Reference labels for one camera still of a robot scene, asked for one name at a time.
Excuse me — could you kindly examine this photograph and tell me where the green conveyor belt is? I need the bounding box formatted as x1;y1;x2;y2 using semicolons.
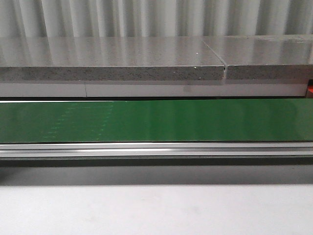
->
0;98;313;143

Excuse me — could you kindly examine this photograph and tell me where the orange object at right edge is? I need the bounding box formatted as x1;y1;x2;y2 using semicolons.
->
306;79;313;98

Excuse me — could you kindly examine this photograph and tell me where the grey pleated curtain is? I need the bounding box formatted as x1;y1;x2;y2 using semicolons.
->
0;0;313;37

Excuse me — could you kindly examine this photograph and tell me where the aluminium conveyor frame rail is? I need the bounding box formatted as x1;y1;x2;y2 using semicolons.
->
0;142;313;167

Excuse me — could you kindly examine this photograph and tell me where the grey speckled stone counter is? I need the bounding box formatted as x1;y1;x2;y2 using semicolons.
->
0;34;313;98

